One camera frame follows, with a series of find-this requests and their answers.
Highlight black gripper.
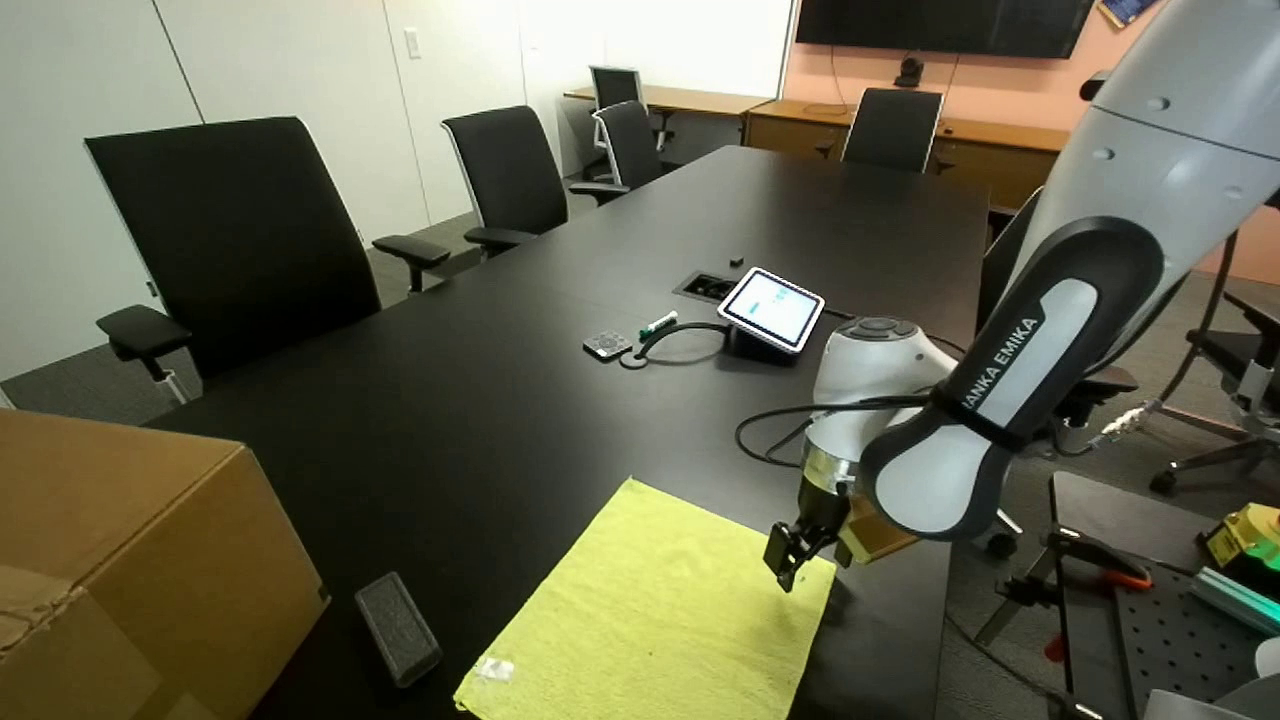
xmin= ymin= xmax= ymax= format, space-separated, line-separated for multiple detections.
xmin=759 ymin=447 xmax=866 ymax=595

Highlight yellow towel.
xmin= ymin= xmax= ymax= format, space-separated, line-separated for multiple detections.
xmin=447 ymin=477 xmax=845 ymax=720

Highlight tablet touch panel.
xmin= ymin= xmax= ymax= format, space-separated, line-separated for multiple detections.
xmin=713 ymin=262 xmax=831 ymax=365

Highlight small black phone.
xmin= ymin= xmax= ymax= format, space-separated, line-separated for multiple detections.
xmin=580 ymin=331 xmax=635 ymax=369

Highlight black perforated breadboard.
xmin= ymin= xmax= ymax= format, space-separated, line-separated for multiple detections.
xmin=1044 ymin=466 xmax=1280 ymax=720

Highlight black rectangular block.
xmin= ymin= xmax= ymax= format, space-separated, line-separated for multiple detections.
xmin=351 ymin=567 xmax=447 ymax=691

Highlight black chair by credenza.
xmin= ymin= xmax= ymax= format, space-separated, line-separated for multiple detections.
xmin=837 ymin=82 xmax=949 ymax=179

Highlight teal bar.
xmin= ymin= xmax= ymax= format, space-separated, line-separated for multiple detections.
xmin=1188 ymin=562 xmax=1280 ymax=640

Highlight black white-framed office chair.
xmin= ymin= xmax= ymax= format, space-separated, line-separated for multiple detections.
xmin=568 ymin=95 xmax=688 ymax=208

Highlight yellow green box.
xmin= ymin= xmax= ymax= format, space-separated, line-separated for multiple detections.
xmin=1202 ymin=500 xmax=1280 ymax=571

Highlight wooden credenza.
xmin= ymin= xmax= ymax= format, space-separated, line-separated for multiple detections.
xmin=737 ymin=95 xmax=1079 ymax=211

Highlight grey swivel chair base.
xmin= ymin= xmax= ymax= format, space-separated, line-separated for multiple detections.
xmin=1149 ymin=234 xmax=1280 ymax=500

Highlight wooden side desk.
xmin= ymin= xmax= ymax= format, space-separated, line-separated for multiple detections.
xmin=561 ymin=82 xmax=774 ymax=127

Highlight small distant black chair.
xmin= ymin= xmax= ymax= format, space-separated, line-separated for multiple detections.
xmin=587 ymin=62 xmax=644 ymax=111

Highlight large black office chair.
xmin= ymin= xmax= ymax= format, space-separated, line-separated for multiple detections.
xmin=80 ymin=111 xmax=457 ymax=405

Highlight large brown cardboard box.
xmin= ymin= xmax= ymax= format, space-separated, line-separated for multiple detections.
xmin=0 ymin=406 xmax=332 ymax=720

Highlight black looped table cable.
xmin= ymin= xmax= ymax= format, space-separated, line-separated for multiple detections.
xmin=617 ymin=316 xmax=737 ymax=372

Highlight table cable port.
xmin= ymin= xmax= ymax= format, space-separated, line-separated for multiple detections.
xmin=679 ymin=268 xmax=740 ymax=304

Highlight orange-handled pliers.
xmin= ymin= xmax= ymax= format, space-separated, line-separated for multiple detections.
xmin=1000 ymin=525 xmax=1162 ymax=612

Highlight black wall television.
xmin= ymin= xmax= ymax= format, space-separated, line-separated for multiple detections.
xmin=793 ymin=0 xmax=1101 ymax=62

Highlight blue wall sign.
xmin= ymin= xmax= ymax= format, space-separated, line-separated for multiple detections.
xmin=1094 ymin=0 xmax=1162 ymax=32

